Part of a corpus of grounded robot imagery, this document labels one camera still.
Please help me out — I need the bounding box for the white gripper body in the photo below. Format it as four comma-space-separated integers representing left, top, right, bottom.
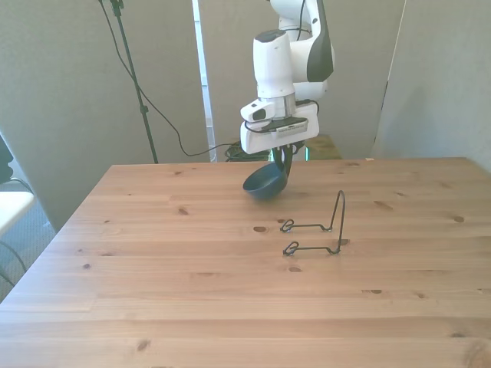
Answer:
239, 101, 320, 156

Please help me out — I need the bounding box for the black coiled cable bundle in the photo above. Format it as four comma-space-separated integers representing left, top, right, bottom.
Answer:
223, 140, 274, 163

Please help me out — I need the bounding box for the white divider post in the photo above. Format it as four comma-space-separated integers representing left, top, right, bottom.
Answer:
191, 0, 218, 164

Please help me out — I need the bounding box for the black tripod camera cable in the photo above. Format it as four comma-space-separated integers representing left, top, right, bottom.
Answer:
98, 0, 243, 158

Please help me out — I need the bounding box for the blue bowl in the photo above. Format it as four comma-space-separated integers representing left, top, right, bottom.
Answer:
242, 161, 289, 202

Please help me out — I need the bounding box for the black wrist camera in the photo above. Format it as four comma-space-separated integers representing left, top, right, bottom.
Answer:
245, 117, 311, 136

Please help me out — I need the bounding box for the black wire plate stand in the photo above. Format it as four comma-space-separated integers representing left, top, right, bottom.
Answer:
281, 189, 347, 258

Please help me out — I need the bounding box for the white side table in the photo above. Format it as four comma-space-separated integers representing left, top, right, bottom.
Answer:
0, 190, 36, 237

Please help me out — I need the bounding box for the black tripod camera stand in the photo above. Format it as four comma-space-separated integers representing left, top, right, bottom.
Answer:
97, 0, 160, 165

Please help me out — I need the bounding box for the black floor cable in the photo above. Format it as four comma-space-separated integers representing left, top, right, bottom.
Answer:
0, 240, 31, 289

